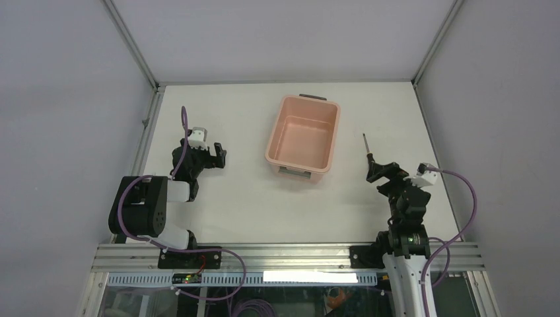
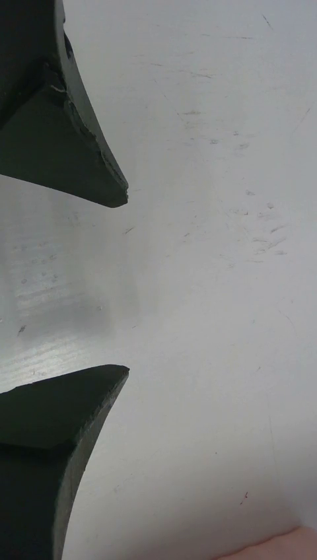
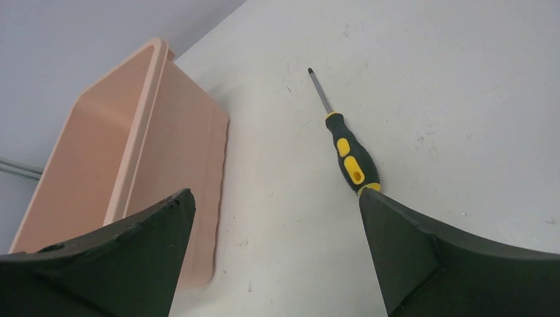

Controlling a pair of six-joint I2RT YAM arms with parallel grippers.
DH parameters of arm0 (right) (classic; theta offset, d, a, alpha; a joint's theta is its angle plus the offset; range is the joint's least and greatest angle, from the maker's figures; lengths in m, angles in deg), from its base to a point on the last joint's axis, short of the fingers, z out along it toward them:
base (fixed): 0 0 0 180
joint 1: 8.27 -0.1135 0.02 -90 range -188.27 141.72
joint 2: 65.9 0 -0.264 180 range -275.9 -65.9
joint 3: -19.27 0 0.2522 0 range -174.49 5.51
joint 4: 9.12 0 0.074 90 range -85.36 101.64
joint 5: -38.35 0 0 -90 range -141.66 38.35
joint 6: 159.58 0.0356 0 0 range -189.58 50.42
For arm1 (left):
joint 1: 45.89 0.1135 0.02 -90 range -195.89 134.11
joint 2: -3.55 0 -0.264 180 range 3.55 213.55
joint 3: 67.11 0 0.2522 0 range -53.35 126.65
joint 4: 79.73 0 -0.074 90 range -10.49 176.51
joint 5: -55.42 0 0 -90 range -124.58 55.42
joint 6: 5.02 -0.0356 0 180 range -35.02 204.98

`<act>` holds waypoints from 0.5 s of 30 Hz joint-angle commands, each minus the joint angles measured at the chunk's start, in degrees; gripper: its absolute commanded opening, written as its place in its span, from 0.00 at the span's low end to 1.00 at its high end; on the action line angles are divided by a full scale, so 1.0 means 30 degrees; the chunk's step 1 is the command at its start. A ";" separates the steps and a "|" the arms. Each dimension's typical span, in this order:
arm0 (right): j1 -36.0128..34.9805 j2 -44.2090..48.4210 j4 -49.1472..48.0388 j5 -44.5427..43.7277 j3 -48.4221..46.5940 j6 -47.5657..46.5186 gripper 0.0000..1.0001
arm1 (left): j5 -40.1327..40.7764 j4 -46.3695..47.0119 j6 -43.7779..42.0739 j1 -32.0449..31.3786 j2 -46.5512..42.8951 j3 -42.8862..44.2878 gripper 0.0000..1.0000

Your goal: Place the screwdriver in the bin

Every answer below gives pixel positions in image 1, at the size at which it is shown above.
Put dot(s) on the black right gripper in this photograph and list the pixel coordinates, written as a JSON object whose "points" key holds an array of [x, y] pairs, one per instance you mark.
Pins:
{"points": [[376, 171]]}

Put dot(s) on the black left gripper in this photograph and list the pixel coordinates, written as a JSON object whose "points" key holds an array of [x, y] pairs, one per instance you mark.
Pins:
{"points": [[212, 162]]}

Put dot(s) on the black-handled screwdriver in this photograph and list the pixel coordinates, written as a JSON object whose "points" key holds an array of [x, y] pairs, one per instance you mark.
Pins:
{"points": [[367, 151]]}

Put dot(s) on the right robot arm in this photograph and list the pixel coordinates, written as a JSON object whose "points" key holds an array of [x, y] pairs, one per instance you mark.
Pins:
{"points": [[404, 248]]}

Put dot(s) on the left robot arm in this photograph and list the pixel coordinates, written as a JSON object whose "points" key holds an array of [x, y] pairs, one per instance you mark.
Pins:
{"points": [[139, 210]]}

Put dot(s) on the pink plastic bin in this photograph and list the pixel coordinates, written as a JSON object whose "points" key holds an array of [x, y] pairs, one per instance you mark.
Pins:
{"points": [[302, 140]]}

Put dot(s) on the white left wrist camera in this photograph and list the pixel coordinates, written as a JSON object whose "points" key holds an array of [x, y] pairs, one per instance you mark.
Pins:
{"points": [[197, 137]]}

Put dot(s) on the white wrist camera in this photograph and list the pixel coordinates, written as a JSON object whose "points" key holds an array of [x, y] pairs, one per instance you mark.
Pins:
{"points": [[426, 175], [197, 137]]}

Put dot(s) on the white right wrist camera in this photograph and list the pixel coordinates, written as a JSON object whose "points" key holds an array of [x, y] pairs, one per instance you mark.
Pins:
{"points": [[426, 175]]}

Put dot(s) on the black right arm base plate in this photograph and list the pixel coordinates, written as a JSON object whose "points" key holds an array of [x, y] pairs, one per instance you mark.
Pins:
{"points": [[367, 257]]}

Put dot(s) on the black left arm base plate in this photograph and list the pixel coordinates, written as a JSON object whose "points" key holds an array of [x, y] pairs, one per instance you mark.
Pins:
{"points": [[189, 259]]}

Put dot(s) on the aluminium frame rail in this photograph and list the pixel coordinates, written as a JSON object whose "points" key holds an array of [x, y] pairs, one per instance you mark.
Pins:
{"points": [[125, 258]]}

